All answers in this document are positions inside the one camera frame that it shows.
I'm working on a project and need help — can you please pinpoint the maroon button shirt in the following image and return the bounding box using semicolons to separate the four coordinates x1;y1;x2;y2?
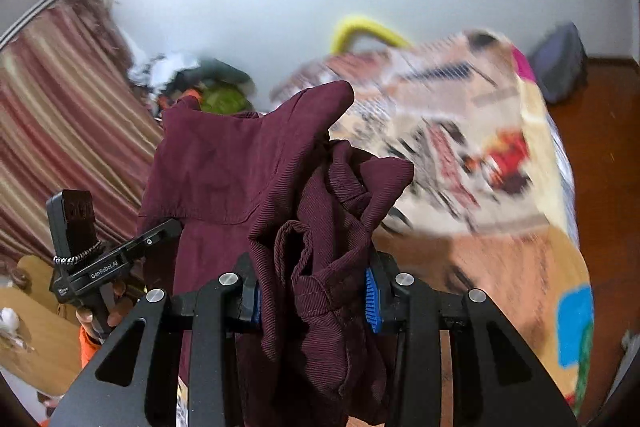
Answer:
137;80;416;426

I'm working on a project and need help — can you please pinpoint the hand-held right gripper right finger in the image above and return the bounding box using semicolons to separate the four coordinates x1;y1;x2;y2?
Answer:
366;256;577;427

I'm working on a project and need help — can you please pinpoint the person's left forearm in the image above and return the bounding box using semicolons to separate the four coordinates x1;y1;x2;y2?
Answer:
79;324;104;371

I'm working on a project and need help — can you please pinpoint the printed blanket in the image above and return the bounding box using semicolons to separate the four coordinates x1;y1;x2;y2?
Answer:
270;29;594;419

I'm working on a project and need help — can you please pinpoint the wooden side table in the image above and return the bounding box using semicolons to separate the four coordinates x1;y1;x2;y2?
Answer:
0;254;89;401

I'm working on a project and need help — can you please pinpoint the white crumpled item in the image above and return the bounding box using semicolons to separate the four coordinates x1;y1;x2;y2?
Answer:
0;307;29;351

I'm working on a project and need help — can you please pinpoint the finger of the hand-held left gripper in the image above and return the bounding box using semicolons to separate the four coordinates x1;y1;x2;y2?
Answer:
126;218;184;259

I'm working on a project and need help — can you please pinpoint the pile of dark clothes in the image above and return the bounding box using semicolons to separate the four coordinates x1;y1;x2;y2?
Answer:
127;52;258;118

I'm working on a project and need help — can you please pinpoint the striped curtain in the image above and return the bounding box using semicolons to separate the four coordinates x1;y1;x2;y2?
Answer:
0;0;167;264

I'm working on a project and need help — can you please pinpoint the dark backpack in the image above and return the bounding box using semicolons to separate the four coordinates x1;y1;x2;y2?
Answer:
527;23;589;106

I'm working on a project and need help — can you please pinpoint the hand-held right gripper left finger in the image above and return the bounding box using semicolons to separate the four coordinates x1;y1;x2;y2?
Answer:
50;254;262;427

